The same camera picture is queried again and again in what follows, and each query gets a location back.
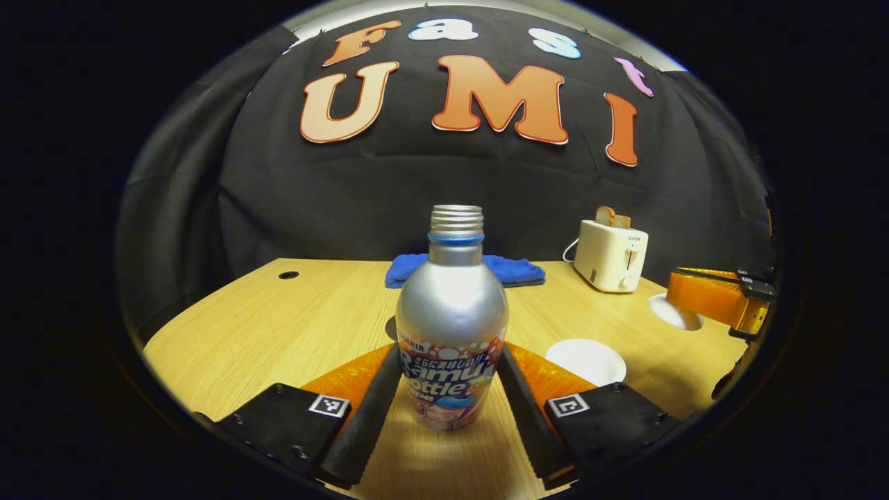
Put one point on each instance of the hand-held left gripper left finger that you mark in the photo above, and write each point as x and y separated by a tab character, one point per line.
368	423

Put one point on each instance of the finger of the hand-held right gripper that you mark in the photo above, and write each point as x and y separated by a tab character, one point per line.
708	298

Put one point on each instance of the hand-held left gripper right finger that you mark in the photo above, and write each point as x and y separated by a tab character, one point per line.
531	423

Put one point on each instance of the white teacup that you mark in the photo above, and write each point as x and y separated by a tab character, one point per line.
585	361

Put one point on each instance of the dark round coaster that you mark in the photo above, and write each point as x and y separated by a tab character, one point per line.
390	328

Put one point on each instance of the silver water bottle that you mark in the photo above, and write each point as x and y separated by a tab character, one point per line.
451	305

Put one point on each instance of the white toaster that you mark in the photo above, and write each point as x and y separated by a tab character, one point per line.
611	257

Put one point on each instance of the brown bread slice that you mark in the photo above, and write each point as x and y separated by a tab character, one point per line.
622	221
605	215

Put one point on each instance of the blue towel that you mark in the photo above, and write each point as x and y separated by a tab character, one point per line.
517	272

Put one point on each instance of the black backdrop cloth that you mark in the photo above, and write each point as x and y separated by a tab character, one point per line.
347	208

